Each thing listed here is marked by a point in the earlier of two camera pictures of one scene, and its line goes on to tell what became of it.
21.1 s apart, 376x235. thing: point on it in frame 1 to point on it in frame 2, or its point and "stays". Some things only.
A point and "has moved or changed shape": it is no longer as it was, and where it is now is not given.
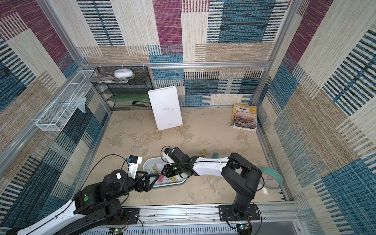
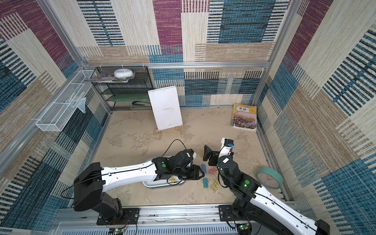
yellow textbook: [244, 117] stays
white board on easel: [165, 106] stays
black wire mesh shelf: [125, 88] stays
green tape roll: [272, 179] stays
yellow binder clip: [154, 168] has moved or changed shape
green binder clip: [157, 175] has moved or changed shape
